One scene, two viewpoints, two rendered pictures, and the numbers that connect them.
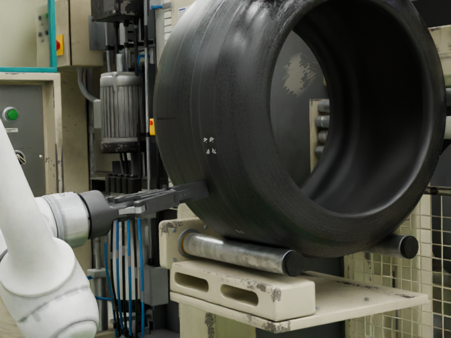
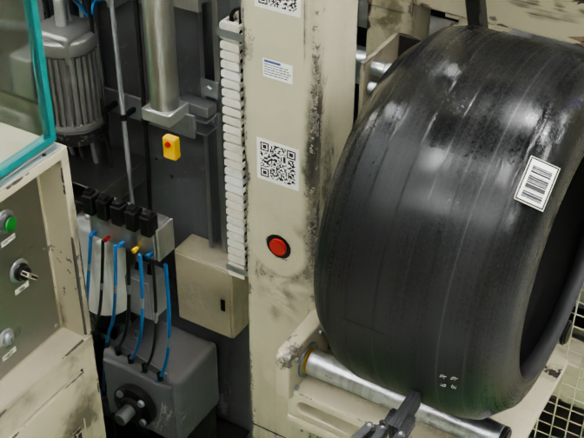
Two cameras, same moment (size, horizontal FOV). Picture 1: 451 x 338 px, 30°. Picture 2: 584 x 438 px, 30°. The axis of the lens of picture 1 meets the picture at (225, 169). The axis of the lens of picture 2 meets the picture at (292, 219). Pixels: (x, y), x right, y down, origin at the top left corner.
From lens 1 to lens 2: 1.32 m
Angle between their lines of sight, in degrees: 41
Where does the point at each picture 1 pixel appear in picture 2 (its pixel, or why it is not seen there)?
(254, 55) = (519, 288)
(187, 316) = (268, 392)
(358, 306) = (529, 421)
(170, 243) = (292, 374)
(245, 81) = (508, 321)
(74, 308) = not seen: outside the picture
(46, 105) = (42, 182)
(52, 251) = not seen: outside the picture
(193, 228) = (310, 342)
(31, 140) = (30, 237)
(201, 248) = (342, 385)
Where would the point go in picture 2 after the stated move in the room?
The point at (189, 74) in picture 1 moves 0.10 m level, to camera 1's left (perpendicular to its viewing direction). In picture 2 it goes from (416, 299) to (348, 321)
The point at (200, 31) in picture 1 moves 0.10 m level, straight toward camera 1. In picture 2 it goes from (426, 239) to (471, 284)
